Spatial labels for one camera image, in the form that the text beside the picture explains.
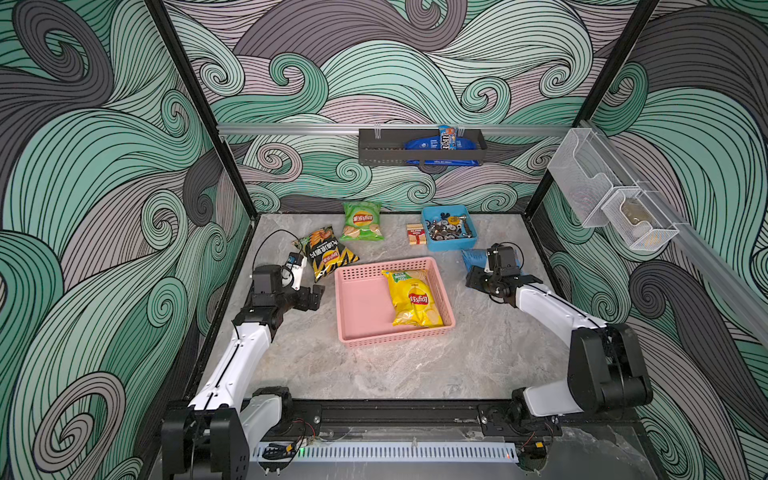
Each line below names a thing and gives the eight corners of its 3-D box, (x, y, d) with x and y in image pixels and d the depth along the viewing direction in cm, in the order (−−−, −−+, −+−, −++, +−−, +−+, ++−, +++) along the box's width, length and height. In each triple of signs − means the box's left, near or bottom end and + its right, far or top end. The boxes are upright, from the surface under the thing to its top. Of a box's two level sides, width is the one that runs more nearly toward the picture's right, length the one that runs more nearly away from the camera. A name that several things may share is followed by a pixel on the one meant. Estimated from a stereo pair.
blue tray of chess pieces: (428, 251, 111) (429, 247, 109) (422, 210, 125) (423, 205, 123) (479, 251, 111) (481, 246, 109) (467, 210, 125) (468, 205, 123)
